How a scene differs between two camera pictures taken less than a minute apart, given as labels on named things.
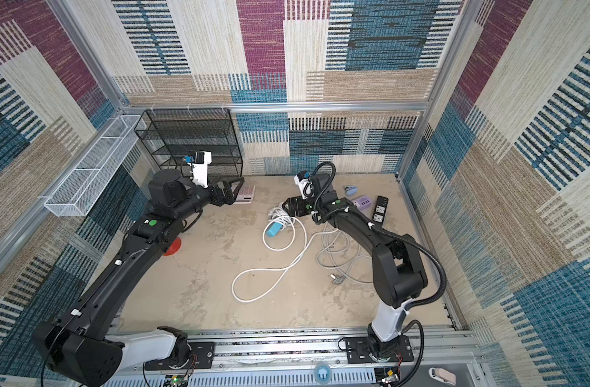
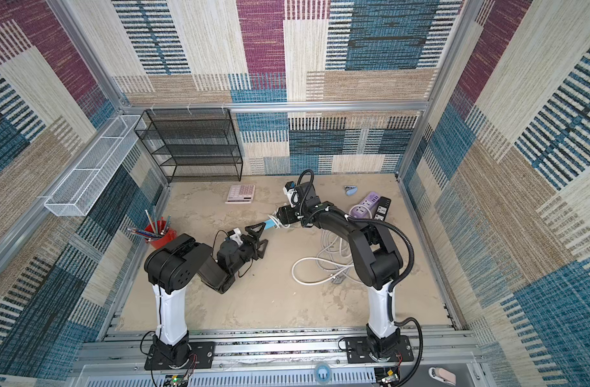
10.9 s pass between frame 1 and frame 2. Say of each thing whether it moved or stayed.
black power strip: stayed
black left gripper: moved
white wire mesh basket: stayed
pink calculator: stayed
